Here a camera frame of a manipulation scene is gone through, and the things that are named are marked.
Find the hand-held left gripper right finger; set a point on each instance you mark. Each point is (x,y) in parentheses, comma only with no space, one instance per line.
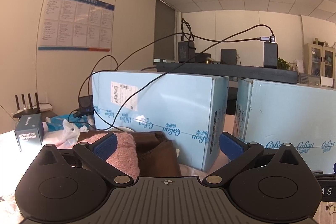
(231,146)

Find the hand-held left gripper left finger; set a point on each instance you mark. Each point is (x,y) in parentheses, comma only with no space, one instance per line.
(105,146)

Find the pink knitted sweater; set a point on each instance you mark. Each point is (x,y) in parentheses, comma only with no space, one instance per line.
(126,150)

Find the white round object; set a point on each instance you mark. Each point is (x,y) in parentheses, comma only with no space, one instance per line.
(123,129)

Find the white plastic bag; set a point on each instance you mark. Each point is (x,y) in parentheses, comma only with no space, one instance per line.
(68,133)

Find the small black device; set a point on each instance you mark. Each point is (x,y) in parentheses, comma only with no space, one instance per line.
(85,104)

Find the blue tissue pack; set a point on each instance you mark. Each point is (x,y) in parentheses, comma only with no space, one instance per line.
(56,125)

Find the brown garment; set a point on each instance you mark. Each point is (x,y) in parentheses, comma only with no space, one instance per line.
(157,158)

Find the large light blue carton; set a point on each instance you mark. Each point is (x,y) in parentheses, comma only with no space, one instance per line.
(288,113)

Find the light blue labelled carton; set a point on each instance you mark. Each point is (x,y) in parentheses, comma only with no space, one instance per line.
(170,103)

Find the long black power strip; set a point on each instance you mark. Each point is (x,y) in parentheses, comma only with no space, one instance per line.
(223,71)

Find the small grey box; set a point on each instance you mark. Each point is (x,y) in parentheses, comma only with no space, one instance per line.
(29,129)

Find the black router with antennas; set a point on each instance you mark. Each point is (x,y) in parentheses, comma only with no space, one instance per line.
(26,111)

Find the black box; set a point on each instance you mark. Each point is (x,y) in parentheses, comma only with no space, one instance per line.
(227,56)

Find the green potted plant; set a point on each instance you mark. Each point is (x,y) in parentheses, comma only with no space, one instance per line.
(283,64)

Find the black charger adapter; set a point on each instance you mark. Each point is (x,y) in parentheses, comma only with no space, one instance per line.
(270,56)
(185,52)

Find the glass door cabinet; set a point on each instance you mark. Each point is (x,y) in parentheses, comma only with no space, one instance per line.
(315,61)

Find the grey window blind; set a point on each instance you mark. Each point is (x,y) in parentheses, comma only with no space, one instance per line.
(164,29)

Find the wall poster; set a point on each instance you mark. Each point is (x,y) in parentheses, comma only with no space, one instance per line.
(76,22)

